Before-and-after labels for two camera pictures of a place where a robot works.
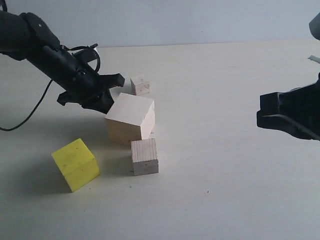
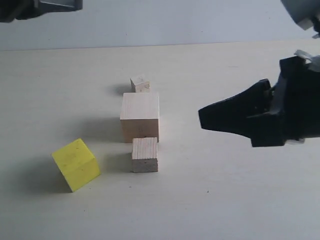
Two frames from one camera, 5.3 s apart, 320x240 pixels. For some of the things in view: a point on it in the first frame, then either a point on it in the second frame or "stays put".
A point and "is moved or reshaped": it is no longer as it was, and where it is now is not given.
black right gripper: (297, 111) → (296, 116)
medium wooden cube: (144, 157) stays put
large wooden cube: (131, 118) is moved or reshaped
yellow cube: (77, 164) stays put
